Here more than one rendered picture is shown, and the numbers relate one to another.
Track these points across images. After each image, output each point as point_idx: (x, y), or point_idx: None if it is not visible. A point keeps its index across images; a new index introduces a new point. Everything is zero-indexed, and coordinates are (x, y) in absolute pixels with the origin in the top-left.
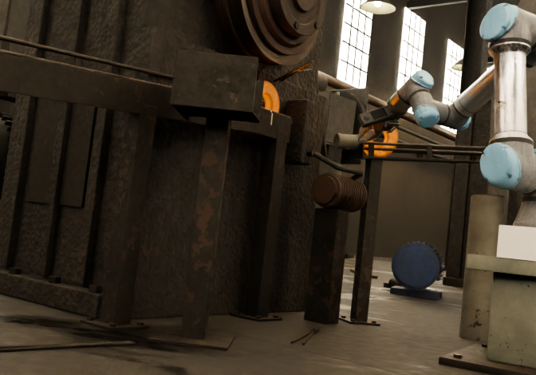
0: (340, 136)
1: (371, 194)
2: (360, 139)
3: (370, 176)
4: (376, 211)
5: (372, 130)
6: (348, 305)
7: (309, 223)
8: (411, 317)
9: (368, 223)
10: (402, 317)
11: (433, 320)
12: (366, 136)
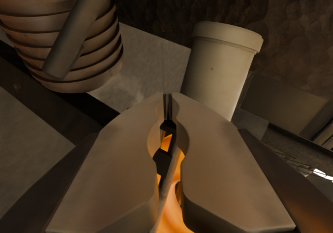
0: (242, 32)
1: (50, 101)
2: (155, 98)
3: (83, 116)
4: (24, 102)
5: (116, 226)
6: (99, 89)
7: (119, 9)
8: (39, 130)
9: (9, 71)
10: (41, 121)
11: (29, 150)
12: (135, 134)
